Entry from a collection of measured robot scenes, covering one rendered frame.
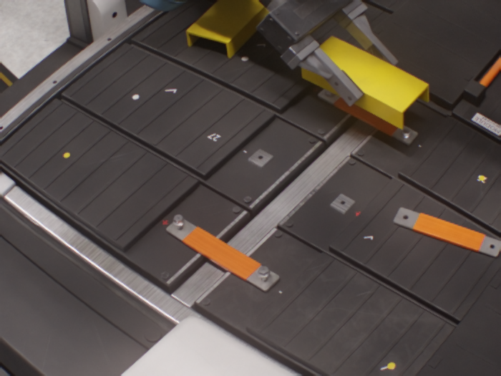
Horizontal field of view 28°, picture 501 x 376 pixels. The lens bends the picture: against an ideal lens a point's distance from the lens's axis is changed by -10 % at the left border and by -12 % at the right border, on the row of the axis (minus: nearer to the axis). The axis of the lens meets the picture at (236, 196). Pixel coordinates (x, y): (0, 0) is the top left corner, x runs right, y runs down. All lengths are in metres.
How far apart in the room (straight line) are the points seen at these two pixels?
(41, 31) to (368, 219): 2.24
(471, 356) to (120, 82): 0.66
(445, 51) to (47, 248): 0.66
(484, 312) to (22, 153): 0.66
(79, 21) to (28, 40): 1.61
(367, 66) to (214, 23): 0.26
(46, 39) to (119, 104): 1.89
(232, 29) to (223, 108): 0.14
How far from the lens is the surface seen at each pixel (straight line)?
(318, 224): 1.31
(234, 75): 1.49
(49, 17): 3.46
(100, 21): 1.73
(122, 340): 1.09
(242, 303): 1.24
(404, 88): 1.36
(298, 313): 1.21
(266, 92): 1.46
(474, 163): 1.37
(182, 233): 1.31
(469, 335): 1.18
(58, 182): 1.40
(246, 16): 1.55
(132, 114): 1.46
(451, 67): 1.50
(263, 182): 1.36
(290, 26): 1.33
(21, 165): 1.44
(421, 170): 1.35
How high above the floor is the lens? 1.97
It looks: 47 degrees down
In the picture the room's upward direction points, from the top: 8 degrees counter-clockwise
